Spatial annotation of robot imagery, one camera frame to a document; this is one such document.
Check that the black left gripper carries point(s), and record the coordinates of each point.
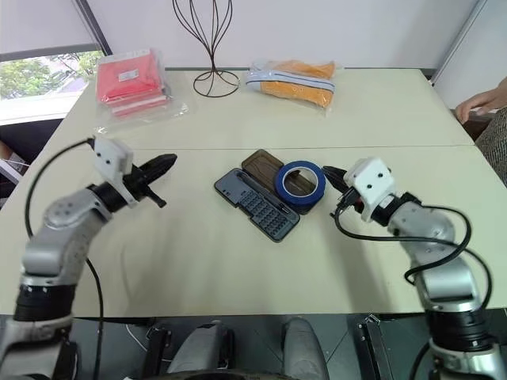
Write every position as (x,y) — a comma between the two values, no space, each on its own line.
(138,184)

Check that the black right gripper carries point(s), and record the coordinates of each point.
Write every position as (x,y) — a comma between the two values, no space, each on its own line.
(350,200)

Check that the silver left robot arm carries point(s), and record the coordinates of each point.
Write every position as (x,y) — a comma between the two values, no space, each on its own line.
(55,245)

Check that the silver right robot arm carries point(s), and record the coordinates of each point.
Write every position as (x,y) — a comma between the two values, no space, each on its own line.
(443,273)

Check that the dark screwdriver bit case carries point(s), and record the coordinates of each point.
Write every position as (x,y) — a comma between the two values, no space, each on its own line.
(257,207)

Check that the person's bare hand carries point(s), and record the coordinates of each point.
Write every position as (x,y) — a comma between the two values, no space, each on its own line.
(481,101)

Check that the blue tape roll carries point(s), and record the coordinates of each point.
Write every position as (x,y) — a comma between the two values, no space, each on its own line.
(283,188)

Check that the red cloth in plastic bag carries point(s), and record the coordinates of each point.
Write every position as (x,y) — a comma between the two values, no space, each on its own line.
(138,109)
(128,75)

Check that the orange cloth in plastic bag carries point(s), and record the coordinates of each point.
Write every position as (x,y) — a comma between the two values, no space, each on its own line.
(293,85)

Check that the patterned brown cushion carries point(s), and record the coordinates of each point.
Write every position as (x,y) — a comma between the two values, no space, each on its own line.
(495,142)

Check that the grey right robot leg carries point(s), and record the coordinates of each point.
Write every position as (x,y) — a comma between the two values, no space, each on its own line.
(303,346)

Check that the grey robot leg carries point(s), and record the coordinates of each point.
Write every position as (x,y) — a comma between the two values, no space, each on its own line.
(200,348)
(303,346)

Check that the grey left robot leg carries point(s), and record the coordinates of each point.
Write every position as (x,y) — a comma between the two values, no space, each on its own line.
(200,348)

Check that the white roller blind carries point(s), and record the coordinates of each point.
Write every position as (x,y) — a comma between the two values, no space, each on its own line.
(39,23)

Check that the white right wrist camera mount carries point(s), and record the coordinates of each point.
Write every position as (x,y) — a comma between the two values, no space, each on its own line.
(372,184)

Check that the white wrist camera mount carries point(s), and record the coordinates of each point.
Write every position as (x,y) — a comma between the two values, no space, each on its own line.
(372,184)
(111,156)

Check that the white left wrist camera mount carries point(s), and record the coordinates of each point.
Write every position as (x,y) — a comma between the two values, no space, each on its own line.
(111,156)

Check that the black metal bracket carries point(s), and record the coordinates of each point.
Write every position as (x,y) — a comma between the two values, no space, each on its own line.
(160,348)
(368,348)

